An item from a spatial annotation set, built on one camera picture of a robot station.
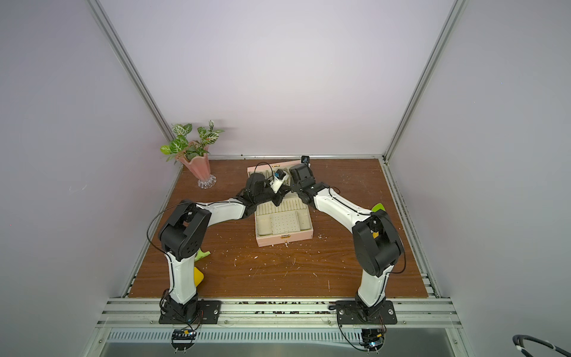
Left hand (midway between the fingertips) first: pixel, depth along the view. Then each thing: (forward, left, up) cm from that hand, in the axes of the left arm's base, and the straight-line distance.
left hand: (291, 187), depth 93 cm
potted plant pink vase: (+11, +43, +9) cm, 45 cm away
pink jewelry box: (-14, +1, -5) cm, 15 cm away
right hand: (+3, -6, +5) cm, 9 cm away
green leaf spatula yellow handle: (-2, -41, -12) cm, 42 cm away
